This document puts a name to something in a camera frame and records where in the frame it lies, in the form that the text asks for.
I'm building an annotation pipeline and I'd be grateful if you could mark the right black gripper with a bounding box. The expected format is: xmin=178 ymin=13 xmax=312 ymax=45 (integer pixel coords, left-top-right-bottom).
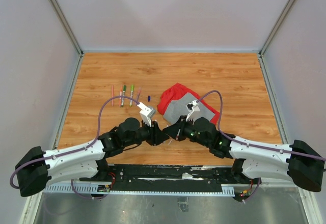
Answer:
xmin=163 ymin=115 xmax=210 ymax=148

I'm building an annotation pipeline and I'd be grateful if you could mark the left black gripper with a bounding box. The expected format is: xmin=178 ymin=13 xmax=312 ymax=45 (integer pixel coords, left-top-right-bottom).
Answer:
xmin=123 ymin=118 xmax=170 ymax=147

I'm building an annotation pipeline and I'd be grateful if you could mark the purple pen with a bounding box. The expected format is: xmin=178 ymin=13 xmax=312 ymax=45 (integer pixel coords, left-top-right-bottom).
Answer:
xmin=137 ymin=88 xmax=142 ymax=101

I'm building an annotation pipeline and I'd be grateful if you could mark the white marker green end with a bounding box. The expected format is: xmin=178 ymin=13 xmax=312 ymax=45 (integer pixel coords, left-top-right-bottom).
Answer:
xmin=129 ymin=88 xmax=134 ymax=107

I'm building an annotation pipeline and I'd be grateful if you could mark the orange highlighter pen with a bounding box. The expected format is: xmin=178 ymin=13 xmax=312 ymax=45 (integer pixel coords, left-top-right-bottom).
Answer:
xmin=119 ymin=85 xmax=123 ymax=107

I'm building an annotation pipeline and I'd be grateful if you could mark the orange white pen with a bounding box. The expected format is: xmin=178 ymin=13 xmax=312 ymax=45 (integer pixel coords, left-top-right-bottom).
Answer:
xmin=121 ymin=91 xmax=126 ymax=107

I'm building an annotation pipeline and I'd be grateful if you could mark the pink pen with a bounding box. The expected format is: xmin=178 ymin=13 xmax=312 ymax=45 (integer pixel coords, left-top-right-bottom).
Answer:
xmin=111 ymin=85 xmax=115 ymax=106

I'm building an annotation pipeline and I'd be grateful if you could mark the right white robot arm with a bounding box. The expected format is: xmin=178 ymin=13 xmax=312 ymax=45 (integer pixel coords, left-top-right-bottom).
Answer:
xmin=163 ymin=116 xmax=325 ymax=192

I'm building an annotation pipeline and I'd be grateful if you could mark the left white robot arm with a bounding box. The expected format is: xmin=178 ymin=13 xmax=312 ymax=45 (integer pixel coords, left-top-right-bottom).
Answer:
xmin=13 ymin=118 xmax=169 ymax=197

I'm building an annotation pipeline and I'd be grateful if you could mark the red and grey cloth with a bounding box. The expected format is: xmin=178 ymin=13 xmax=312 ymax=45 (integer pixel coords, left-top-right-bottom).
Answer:
xmin=157 ymin=83 xmax=220 ymax=124

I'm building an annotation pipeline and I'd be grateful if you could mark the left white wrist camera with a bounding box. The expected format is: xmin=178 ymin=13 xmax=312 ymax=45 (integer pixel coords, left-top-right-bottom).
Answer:
xmin=137 ymin=102 xmax=156 ymax=127

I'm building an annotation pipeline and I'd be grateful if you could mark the white slotted cable duct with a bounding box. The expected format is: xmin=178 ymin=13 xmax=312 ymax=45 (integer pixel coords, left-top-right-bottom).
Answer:
xmin=43 ymin=183 xmax=236 ymax=197

